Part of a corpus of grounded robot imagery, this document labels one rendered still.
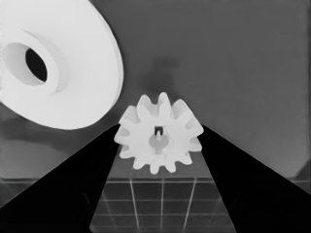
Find small white toothed gear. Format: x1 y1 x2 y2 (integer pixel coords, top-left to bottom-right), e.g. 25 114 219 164
114 91 205 175

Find large thick white disc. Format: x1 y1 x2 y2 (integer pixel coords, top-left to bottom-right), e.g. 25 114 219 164
0 0 124 131

